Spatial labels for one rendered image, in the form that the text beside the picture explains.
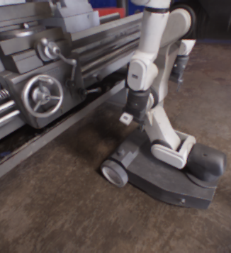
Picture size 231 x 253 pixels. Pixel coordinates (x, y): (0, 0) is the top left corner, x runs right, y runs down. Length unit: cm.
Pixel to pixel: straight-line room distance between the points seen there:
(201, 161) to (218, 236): 41
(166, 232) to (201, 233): 18
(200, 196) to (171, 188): 14
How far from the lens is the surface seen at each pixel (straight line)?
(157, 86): 84
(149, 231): 111
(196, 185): 109
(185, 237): 114
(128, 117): 71
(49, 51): 85
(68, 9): 137
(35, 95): 87
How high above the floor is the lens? 105
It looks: 39 degrees down
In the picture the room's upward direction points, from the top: 6 degrees counter-clockwise
